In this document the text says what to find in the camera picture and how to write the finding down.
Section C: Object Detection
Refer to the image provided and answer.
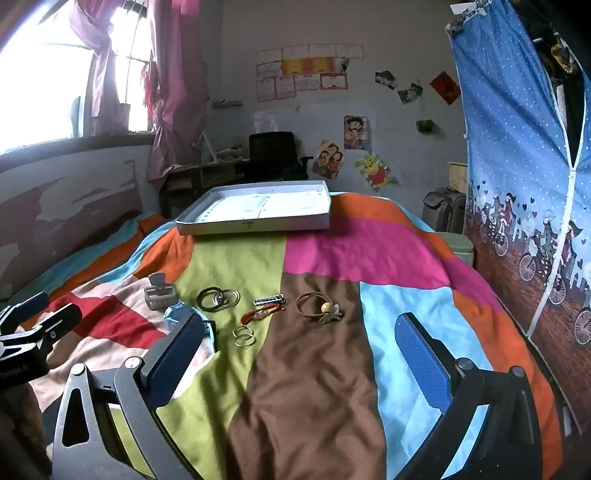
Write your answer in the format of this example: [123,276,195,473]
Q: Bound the pink curtain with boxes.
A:
[69,0,208,183]

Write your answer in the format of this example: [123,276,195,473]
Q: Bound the wooden box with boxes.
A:
[447,161,469,192]

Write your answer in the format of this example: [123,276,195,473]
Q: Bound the cartoon family wall poster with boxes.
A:
[312,141,347,180]

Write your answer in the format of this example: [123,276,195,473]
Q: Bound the red beaded bracelet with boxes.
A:
[241,305,282,325]

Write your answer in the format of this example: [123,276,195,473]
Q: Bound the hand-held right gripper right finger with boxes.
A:
[394,312,543,480]

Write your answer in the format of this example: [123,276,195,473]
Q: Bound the white shallow tray box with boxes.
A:
[176,180,332,236]

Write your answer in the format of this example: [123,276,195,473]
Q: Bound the yellow bear wall poster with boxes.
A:
[355,152,395,192]

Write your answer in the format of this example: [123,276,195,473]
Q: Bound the white desk lamp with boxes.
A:
[196,129,222,162]

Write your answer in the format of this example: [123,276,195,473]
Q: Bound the brown hair tie with bead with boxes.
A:
[295,292,343,326]

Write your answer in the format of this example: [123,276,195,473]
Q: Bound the group of wall certificates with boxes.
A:
[255,44,365,103]

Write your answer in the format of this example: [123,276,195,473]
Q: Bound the dark wooden desk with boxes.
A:
[159,157,259,217]

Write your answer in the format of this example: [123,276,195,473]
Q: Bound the red hanging ornament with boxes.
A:
[139,60,160,109]

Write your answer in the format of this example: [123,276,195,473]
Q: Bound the colourful patchwork blanket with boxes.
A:
[0,191,566,480]

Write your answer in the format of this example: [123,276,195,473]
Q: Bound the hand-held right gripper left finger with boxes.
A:
[52,313,206,480]

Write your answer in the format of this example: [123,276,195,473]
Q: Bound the dark green hair ties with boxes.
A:
[197,286,225,313]

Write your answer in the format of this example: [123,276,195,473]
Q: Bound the blue hair claw clip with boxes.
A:
[164,302,218,354]

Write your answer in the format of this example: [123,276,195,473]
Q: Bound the black office chair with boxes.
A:
[245,131,315,183]

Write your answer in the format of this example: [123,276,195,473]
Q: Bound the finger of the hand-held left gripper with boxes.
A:
[0,305,83,361]
[0,292,50,330]

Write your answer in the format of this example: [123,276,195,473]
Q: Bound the blue printed wardrobe cover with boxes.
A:
[445,0,591,437]

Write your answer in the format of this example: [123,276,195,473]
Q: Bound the red wall card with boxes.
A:
[429,71,461,106]

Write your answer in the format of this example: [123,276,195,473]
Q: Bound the window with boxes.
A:
[0,0,155,153]

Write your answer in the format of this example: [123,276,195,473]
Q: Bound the cartoon boy wall poster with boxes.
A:
[342,114,372,151]

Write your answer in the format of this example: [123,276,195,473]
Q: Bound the green storage bin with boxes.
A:
[434,231,475,268]

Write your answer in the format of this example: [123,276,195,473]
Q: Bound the dark suitcase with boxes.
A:
[422,187,468,234]

